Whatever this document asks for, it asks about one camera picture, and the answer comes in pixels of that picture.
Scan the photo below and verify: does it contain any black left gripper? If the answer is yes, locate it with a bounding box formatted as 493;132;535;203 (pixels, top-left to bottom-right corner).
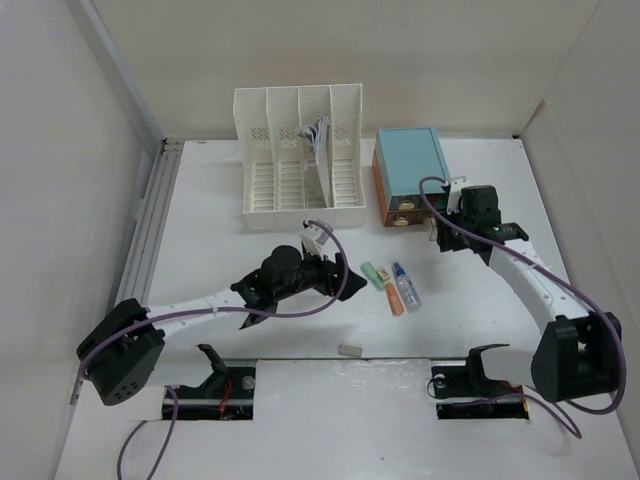
274;244;364;302

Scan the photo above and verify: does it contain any grey rectangular eraser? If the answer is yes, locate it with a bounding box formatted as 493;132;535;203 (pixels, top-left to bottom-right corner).
338;344;363;358

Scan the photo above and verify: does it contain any clear blue spray bottle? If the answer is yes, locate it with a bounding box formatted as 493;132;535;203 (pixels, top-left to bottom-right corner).
392;262;422;313

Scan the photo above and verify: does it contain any white instruction booklet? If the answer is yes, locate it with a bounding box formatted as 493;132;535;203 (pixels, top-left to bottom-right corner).
295;116;331;207

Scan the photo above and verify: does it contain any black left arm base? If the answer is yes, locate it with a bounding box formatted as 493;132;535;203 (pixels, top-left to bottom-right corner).
175;344;257;421

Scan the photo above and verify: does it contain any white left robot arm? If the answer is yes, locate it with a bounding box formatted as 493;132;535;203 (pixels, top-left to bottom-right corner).
76;245;367;406

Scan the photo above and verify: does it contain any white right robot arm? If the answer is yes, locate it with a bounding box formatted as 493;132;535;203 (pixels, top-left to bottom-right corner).
436;177;626;402

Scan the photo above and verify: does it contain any green translucent case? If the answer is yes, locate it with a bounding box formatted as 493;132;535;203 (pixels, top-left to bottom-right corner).
360;262;385;291

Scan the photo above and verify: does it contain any small yellow eraser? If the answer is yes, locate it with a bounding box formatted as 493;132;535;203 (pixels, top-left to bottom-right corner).
377;268;390;282

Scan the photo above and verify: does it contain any orange translucent case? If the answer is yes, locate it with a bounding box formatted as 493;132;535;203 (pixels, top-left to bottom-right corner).
385;283;404;316

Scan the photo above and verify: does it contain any teal orange drawer box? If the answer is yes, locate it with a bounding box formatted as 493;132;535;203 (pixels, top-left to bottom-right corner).
372;127;450;228

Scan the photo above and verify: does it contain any white plastic file organizer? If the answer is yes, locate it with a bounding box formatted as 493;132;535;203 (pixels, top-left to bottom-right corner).
233;84;366;231

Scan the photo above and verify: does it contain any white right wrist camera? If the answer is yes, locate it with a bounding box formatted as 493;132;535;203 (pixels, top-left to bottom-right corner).
443;176;468;216

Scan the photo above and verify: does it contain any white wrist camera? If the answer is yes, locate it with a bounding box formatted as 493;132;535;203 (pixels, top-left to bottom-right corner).
443;176;468;216
300;222;329;258

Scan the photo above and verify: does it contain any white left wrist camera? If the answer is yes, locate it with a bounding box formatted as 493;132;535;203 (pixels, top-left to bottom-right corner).
300;222;329;258

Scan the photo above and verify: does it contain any aluminium rail frame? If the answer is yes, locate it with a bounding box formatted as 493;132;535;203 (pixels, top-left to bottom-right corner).
107;139;184;310

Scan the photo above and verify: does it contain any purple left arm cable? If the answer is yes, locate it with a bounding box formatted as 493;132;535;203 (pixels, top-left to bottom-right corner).
77;218;349;479

